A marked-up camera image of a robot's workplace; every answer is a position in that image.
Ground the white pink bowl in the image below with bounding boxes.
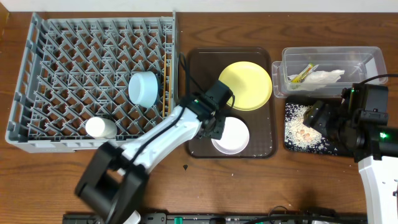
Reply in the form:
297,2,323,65
211,117,249,155

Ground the white napkin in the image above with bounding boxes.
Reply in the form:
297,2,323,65
303,70,345,83

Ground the green snack wrapper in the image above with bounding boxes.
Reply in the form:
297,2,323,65
292,63,318,83

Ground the yellow round plate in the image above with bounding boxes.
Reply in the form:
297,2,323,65
218,61,272,111

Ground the wooden chopstick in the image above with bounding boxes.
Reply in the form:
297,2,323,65
162,58,167,118
168,63,172,115

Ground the light blue bowl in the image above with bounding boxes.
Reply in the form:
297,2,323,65
128,72,159,108

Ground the white cup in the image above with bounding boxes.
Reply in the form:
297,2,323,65
85,117,118,139

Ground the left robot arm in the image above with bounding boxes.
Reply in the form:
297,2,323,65
75,81,235,223

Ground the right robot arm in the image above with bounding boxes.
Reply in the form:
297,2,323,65
303,83,397,223

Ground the clear plastic waste bin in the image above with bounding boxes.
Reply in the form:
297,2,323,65
272,46,387,98

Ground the grey plastic dishwasher rack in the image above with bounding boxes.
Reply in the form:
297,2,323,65
5,14,178,153

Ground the black rectangular tray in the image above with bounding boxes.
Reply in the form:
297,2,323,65
284,96,353,157

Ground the rice food scraps pile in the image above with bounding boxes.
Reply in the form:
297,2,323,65
284,103,325,152

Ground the dark brown serving tray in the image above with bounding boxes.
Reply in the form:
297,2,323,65
186,47,278,159

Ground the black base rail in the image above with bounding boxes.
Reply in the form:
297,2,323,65
62,207,368,224

